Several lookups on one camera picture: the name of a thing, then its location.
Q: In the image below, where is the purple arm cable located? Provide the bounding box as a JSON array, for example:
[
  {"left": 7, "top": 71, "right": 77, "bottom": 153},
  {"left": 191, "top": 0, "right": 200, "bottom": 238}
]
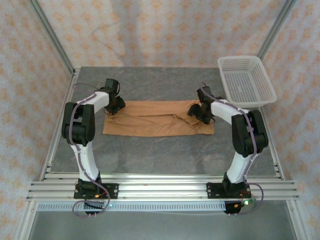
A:
[
  {"left": 199, "top": 81, "right": 264, "bottom": 216},
  {"left": 70, "top": 83, "right": 116, "bottom": 219}
]

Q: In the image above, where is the patterned white orange curtain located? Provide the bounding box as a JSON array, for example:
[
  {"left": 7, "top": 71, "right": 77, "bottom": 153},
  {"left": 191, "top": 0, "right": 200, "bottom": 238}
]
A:
[{"left": 0, "top": 0, "right": 320, "bottom": 240}]

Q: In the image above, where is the aluminium frame post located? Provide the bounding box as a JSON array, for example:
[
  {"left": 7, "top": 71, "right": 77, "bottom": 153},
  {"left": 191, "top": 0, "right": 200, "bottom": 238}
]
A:
[
  {"left": 26, "top": 0, "right": 76, "bottom": 74},
  {"left": 256, "top": 0, "right": 299, "bottom": 60}
]

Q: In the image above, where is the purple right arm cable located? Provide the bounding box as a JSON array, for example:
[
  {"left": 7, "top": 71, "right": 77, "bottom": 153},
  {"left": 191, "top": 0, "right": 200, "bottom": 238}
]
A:
[{"left": 199, "top": 81, "right": 264, "bottom": 216}]

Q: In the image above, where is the aluminium mounting beam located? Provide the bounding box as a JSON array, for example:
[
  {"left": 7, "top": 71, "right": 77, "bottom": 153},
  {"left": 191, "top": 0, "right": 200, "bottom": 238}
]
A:
[{"left": 26, "top": 173, "right": 300, "bottom": 201}]

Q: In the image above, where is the small black electronics board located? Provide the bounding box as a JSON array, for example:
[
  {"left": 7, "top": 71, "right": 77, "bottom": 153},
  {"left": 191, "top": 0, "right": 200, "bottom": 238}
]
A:
[
  {"left": 83, "top": 200, "right": 106, "bottom": 218},
  {"left": 224, "top": 201, "right": 248, "bottom": 216}
]

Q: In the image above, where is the white perforated plastic basket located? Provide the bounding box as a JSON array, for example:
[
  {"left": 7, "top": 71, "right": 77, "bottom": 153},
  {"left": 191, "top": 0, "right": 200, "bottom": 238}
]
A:
[{"left": 216, "top": 55, "right": 278, "bottom": 109}]

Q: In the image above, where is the slotted white cable duct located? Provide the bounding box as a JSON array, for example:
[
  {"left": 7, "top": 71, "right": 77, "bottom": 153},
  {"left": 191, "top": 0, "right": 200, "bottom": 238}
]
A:
[{"left": 36, "top": 201, "right": 228, "bottom": 213}]

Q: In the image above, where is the tan orange t-shirt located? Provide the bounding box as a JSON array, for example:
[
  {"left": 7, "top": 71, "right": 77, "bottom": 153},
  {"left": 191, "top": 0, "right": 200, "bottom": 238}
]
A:
[{"left": 102, "top": 99, "right": 215, "bottom": 138}]

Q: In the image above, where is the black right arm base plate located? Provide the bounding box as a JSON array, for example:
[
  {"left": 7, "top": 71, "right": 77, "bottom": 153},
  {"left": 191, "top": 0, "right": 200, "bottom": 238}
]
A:
[{"left": 206, "top": 182, "right": 251, "bottom": 200}]

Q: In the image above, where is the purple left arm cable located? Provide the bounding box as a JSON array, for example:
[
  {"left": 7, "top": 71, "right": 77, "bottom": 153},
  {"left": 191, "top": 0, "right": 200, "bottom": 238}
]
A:
[{"left": 70, "top": 83, "right": 116, "bottom": 219}]

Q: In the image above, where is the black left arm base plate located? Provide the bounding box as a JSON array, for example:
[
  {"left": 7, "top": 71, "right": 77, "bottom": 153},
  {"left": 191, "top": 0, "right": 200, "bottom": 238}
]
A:
[{"left": 73, "top": 183, "right": 120, "bottom": 200}]

